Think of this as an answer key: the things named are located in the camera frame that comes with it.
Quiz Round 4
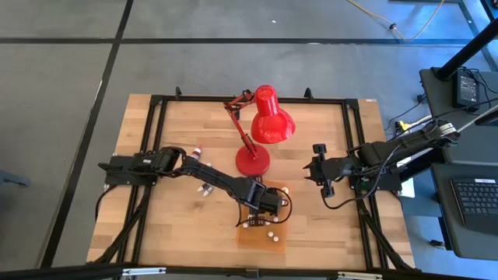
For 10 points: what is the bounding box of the silver bracket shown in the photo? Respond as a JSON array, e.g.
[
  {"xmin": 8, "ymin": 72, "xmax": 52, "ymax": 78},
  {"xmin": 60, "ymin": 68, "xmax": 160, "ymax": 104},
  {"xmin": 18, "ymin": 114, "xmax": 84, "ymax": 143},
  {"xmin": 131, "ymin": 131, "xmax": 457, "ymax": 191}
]
[
  {"xmin": 337, "ymin": 271, "xmax": 384, "ymax": 280},
  {"xmin": 122, "ymin": 267, "xmax": 167, "ymax": 277}
]

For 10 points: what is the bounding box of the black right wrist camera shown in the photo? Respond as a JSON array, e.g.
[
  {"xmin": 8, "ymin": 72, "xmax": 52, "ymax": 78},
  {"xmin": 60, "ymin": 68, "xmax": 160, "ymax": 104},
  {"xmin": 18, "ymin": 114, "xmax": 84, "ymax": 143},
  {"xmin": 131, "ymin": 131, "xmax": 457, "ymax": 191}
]
[{"xmin": 324, "ymin": 159, "xmax": 345, "ymax": 182}]

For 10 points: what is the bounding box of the black support pole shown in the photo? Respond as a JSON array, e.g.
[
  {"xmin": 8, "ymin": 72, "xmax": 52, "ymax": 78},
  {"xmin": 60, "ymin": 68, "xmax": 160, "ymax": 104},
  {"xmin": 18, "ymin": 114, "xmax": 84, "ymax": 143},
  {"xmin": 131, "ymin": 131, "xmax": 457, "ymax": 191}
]
[
  {"xmin": 396, "ymin": 147, "xmax": 447, "ymax": 182},
  {"xmin": 438, "ymin": 17, "xmax": 498, "ymax": 81}
]

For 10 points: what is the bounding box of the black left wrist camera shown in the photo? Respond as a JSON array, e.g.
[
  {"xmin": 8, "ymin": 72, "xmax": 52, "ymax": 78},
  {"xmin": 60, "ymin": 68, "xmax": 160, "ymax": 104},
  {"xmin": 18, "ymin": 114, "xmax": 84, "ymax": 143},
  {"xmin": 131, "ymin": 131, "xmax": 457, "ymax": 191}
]
[{"xmin": 264, "ymin": 191, "xmax": 284, "ymax": 217}]

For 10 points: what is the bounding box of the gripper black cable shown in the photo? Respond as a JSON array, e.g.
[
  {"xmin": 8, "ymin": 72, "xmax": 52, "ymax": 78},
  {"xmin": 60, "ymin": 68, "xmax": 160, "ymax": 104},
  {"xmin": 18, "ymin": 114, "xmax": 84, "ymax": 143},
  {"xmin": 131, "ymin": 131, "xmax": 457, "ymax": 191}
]
[
  {"xmin": 321, "ymin": 149, "xmax": 392, "ymax": 211},
  {"xmin": 235, "ymin": 187, "xmax": 293, "ymax": 229}
]

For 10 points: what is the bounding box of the yellow floor cable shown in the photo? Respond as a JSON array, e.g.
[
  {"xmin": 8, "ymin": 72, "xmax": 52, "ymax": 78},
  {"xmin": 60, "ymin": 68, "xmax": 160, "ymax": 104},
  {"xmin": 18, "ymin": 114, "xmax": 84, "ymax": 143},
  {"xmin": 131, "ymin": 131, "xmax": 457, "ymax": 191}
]
[{"xmin": 345, "ymin": 0, "xmax": 447, "ymax": 43}]

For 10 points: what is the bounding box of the red desk lamp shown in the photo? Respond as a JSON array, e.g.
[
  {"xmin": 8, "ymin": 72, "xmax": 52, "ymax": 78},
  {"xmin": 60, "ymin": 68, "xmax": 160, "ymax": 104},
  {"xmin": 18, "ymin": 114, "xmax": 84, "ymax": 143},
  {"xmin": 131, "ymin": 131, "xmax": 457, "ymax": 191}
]
[{"xmin": 223, "ymin": 84, "xmax": 296, "ymax": 178}]

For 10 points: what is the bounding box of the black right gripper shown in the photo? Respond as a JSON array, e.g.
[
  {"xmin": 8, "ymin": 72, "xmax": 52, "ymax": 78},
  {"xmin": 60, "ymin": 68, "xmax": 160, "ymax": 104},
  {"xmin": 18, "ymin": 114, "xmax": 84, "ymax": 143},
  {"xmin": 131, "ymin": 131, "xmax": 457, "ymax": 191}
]
[{"xmin": 303, "ymin": 143, "xmax": 357, "ymax": 199}]

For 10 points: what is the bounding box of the thin grey rod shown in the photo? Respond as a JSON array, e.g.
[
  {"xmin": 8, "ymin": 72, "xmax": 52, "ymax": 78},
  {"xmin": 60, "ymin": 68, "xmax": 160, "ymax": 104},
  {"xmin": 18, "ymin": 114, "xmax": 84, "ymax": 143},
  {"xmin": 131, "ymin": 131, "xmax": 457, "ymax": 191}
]
[{"xmin": 454, "ymin": 104, "xmax": 498, "ymax": 135}]

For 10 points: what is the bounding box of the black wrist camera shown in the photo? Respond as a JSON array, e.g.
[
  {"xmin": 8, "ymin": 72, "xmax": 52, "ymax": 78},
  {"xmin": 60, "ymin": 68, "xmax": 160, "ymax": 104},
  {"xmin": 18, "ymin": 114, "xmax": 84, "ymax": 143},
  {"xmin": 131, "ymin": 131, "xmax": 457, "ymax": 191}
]
[
  {"xmin": 264, "ymin": 191, "xmax": 284, "ymax": 217},
  {"xmin": 324, "ymin": 159, "xmax": 345, "ymax": 182}
]

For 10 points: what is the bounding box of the black crossbar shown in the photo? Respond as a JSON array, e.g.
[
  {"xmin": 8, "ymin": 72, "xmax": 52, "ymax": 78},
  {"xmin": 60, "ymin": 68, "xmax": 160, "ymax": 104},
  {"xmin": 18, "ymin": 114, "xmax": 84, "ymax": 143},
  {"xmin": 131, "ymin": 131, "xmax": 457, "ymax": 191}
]
[{"xmin": 0, "ymin": 261, "xmax": 498, "ymax": 280}]

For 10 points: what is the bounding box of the black monitor foot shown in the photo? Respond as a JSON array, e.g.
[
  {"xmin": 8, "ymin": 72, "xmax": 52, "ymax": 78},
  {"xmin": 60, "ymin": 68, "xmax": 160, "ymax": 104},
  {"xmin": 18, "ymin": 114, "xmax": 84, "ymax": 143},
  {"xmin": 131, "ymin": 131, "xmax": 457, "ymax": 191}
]
[{"xmin": 473, "ymin": 110, "xmax": 498, "ymax": 128}]

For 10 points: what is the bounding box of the black aluminium table frame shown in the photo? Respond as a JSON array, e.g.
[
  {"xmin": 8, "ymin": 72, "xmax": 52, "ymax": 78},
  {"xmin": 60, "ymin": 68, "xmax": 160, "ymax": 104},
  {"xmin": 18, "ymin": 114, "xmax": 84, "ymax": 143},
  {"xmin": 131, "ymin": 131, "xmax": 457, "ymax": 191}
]
[{"xmin": 87, "ymin": 86, "xmax": 416, "ymax": 273}]

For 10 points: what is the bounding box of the orange translucent plastic bin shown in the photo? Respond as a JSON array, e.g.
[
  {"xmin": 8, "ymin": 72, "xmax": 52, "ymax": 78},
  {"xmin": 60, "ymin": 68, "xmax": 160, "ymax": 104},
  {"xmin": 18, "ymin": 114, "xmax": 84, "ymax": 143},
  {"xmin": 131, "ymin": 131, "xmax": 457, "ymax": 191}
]
[{"xmin": 234, "ymin": 179, "xmax": 292, "ymax": 254}]

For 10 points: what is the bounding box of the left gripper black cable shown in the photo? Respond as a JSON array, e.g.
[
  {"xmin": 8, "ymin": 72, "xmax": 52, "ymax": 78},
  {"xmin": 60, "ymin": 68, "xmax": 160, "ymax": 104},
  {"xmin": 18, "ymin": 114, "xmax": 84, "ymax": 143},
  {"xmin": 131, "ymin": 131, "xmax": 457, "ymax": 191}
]
[{"xmin": 235, "ymin": 187, "xmax": 293, "ymax": 229}]

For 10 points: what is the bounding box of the black cable bundle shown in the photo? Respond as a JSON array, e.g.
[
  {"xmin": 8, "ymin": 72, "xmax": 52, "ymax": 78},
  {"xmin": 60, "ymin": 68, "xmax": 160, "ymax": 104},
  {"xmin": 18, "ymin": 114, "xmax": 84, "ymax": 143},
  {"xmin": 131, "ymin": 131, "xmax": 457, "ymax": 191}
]
[
  {"xmin": 356, "ymin": 192, "xmax": 416, "ymax": 271},
  {"xmin": 88, "ymin": 185, "xmax": 153, "ymax": 265}
]

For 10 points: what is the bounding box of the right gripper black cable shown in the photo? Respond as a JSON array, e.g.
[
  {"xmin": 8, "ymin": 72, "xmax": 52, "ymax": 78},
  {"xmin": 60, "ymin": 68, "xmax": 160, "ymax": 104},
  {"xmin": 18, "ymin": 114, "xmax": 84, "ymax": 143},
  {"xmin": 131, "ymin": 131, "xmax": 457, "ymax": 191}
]
[{"xmin": 321, "ymin": 149, "xmax": 392, "ymax": 211}]

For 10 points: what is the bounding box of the black keyboard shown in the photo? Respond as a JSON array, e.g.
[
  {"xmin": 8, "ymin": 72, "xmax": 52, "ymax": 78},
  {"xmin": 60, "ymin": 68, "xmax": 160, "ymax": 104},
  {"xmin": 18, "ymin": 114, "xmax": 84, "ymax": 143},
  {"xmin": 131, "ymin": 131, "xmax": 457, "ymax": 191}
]
[{"xmin": 450, "ymin": 177, "xmax": 498, "ymax": 236}]

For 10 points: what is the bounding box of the black power adapter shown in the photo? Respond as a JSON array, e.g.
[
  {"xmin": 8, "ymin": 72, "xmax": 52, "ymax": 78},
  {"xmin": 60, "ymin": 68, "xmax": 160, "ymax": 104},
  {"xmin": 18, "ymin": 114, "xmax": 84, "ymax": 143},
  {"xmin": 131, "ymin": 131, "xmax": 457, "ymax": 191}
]
[{"xmin": 452, "ymin": 69, "xmax": 480, "ymax": 113}]

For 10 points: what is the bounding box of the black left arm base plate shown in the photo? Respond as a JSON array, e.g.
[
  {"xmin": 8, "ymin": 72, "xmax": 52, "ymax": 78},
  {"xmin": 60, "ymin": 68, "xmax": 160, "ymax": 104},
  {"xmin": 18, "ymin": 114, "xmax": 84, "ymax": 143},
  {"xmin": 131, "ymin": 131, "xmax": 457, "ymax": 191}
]
[{"xmin": 99, "ymin": 154, "xmax": 159, "ymax": 187}]

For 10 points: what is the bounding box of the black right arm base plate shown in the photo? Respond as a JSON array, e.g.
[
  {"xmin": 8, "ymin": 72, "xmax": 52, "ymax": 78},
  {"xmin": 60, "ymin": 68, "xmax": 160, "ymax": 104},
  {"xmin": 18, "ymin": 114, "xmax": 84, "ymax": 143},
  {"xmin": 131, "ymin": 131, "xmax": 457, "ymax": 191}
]
[{"xmin": 347, "ymin": 159, "xmax": 404, "ymax": 192}]

